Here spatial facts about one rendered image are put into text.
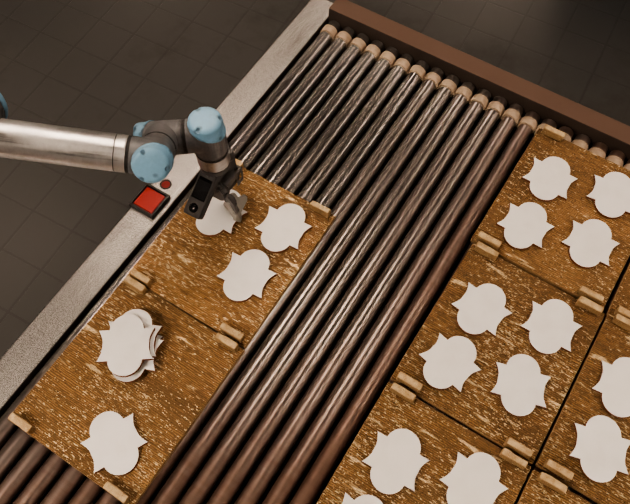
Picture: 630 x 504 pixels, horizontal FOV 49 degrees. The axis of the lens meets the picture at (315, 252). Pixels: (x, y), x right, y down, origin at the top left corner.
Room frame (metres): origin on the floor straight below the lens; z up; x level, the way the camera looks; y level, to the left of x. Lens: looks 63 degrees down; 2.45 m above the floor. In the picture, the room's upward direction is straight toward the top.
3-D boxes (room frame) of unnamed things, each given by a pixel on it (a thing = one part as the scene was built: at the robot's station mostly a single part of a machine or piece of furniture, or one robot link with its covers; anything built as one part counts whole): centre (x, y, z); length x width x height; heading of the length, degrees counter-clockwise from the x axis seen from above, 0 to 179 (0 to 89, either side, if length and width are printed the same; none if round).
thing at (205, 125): (0.90, 0.23, 1.24); 0.09 x 0.08 x 0.11; 95
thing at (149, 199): (0.93, 0.43, 0.92); 0.06 x 0.06 x 0.01; 58
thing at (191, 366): (0.44, 0.42, 0.93); 0.41 x 0.35 x 0.02; 148
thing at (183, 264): (0.79, 0.20, 0.93); 0.41 x 0.35 x 0.02; 148
